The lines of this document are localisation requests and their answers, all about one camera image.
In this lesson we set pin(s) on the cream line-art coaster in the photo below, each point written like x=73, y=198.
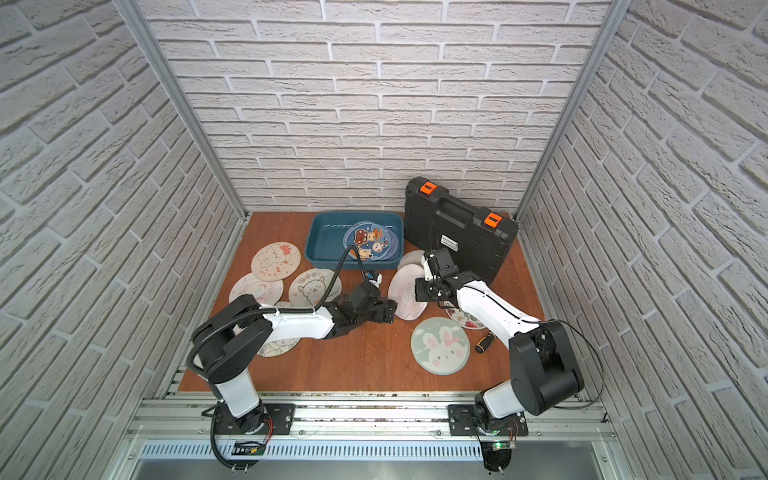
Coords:
x=277, y=348

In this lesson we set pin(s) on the green white bunny coaster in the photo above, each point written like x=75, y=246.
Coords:
x=440, y=346

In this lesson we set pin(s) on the aluminium corner post right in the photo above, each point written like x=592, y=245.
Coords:
x=605, y=35

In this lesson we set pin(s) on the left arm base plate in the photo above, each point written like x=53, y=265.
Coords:
x=275, y=418

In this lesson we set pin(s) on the teal plastic storage box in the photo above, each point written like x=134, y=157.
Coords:
x=324, y=244

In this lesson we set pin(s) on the aluminium corner post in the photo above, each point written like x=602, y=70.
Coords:
x=141, y=30
x=605, y=35

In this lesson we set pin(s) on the black plastic tool case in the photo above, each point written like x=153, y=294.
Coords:
x=479, y=239

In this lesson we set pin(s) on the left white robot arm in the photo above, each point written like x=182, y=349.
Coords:
x=225, y=345

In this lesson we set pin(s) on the blue pink bunny coaster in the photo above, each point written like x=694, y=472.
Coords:
x=393, y=243

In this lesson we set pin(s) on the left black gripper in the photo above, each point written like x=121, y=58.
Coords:
x=380, y=309

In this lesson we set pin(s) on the black yellow screwdriver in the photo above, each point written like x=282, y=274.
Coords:
x=485, y=343

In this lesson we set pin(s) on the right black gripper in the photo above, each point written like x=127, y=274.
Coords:
x=421, y=293

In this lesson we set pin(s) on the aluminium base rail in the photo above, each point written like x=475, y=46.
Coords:
x=350, y=426

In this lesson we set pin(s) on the aluminium corner post left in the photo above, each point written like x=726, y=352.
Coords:
x=141, y=30

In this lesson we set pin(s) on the white bear flower coaster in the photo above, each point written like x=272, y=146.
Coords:
x=308, y=288

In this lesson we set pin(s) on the pink rainbow unicorn coaster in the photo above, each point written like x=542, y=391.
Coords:
x=265, y=292

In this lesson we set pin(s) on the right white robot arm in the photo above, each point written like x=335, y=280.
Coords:
x=544, y=370

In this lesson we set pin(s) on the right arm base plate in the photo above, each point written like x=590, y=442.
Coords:
x=466, y=420

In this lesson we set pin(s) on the blue bear coaster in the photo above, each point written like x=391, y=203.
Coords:
x=369, y=238

